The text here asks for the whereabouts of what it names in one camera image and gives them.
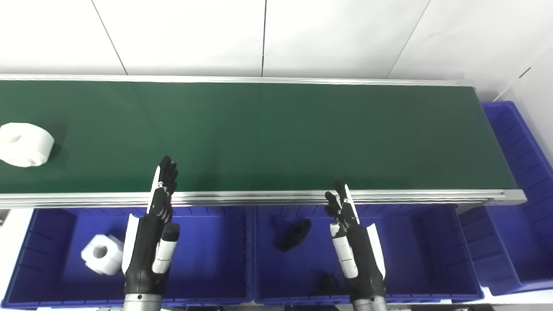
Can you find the small black plastic part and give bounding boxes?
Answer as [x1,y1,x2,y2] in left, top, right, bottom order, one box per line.
[319,273,340,296]

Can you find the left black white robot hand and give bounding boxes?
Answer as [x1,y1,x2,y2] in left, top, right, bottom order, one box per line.
[122,155,181,295]

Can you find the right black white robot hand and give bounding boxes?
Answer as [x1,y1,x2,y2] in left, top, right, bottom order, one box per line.
[325,178,386,303]

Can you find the green conveyor belt aluminium frame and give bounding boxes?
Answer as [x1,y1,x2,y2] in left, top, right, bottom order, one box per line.
[0,73,527,210]

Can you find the blue plastic bin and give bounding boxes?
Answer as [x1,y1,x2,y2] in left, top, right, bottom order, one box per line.
[458,101,553,296]
[252,205,484,306]
[0,206,253,309]

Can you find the white plastic cylindrical part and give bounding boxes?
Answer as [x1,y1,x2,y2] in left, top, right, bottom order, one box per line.
[0,123,55,168]
[81,234,124,276]

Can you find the black flanged plastic part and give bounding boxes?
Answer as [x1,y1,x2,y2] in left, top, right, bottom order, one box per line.
[276,219,312,252]

